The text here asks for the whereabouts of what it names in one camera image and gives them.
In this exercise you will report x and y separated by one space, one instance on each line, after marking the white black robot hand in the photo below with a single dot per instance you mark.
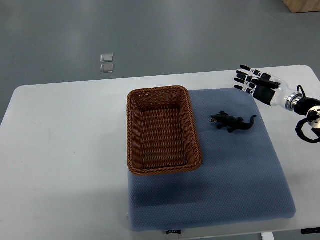
266 88

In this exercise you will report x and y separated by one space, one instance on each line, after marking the dark toy crocodile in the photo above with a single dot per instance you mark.
231 123

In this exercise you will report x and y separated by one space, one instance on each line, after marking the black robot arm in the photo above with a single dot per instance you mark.
310 108

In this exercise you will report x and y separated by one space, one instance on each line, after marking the brown wicker basket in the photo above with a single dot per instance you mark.
162 136

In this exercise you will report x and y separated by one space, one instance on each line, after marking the wooden box corner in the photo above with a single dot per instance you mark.
302 6

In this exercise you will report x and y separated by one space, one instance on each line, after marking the blue grey foam mat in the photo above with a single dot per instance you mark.
240 179

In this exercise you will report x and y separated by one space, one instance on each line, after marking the white table leg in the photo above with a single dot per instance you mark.
267 236

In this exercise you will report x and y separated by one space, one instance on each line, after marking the black table edge clip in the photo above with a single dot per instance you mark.
307 231

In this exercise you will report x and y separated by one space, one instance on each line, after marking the upper metal floor plate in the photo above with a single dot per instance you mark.
106 57

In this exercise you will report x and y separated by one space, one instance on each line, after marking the metal floor plate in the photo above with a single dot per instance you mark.
106 68
106 57

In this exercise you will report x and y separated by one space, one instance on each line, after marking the table control label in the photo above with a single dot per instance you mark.
175 231

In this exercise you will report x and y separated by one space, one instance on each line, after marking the lower metal floor plate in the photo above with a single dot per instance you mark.
106 68

